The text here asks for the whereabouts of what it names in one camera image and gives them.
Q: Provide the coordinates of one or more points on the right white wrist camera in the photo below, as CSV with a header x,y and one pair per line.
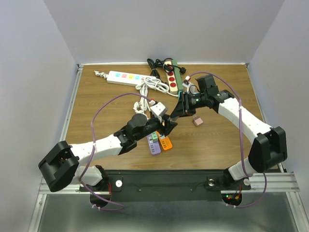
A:
x,y
190,87

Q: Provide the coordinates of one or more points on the white multicolour power strip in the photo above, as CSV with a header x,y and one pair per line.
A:
x,y
128,79

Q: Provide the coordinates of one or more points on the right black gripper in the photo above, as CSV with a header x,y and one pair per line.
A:
x,y
186,104

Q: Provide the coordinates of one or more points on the pink charger plug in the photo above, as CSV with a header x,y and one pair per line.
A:
x,y
197,121

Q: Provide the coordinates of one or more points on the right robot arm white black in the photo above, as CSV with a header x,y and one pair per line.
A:
x,y
269,146

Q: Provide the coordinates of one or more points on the green charger plug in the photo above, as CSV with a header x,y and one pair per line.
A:
x,y
154,137

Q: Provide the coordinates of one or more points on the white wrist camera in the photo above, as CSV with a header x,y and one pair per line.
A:
x,y
158,110
190,87

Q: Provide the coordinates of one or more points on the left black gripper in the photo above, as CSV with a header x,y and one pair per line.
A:
x,y
165,124

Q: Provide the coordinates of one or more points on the orange power strip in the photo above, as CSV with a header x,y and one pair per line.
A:
x,y
164,142

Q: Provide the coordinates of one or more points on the white coiled cord purple strip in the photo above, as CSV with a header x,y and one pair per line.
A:
x,y
141,107

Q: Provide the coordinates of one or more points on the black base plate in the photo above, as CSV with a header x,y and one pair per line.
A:
x,y
166,185

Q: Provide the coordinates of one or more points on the dark green power strip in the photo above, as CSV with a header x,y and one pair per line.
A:
x,y
177,72

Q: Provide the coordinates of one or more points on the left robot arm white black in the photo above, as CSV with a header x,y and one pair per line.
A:
x,y
115,144

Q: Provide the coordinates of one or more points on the beige red power strip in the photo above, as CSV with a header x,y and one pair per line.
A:
x,y
173,89

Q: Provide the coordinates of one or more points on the purple power strip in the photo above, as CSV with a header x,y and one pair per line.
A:
x,y
154,147

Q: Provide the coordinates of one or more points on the left aluminium rail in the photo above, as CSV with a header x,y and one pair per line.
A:
x,y
67,113

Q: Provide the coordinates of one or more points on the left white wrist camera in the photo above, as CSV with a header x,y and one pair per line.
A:
x,y
158,110

